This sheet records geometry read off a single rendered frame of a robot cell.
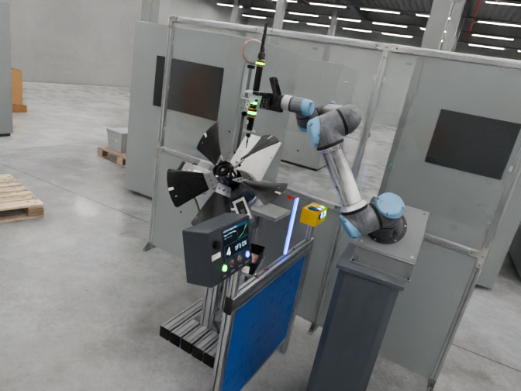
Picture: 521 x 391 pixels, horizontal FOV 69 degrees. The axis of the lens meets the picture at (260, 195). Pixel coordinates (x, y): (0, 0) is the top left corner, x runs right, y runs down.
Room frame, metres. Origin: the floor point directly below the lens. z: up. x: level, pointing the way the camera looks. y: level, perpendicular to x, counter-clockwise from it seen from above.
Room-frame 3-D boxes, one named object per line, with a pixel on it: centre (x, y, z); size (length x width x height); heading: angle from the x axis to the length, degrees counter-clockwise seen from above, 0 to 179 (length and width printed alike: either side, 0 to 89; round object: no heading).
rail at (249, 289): (1.77, -0.15, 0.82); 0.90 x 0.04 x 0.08; 153
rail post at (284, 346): (2.16, -0.35, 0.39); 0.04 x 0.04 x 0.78; 63
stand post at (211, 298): (2.18, 0.20, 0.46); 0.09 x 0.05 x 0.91; 63
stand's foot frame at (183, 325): (2.26, 0.15, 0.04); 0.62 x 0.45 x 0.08; 153
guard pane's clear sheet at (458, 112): (2.66, -0.20, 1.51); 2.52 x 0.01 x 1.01; 63
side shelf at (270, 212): (2.57, -0.02, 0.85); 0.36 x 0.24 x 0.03; 63
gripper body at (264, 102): (1.97, 0.02, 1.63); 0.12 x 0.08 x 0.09; 64
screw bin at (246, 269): (1.78, 0.03, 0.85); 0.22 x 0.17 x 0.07; 169
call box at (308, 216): (2.12, -0.33, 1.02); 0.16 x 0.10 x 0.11; 153
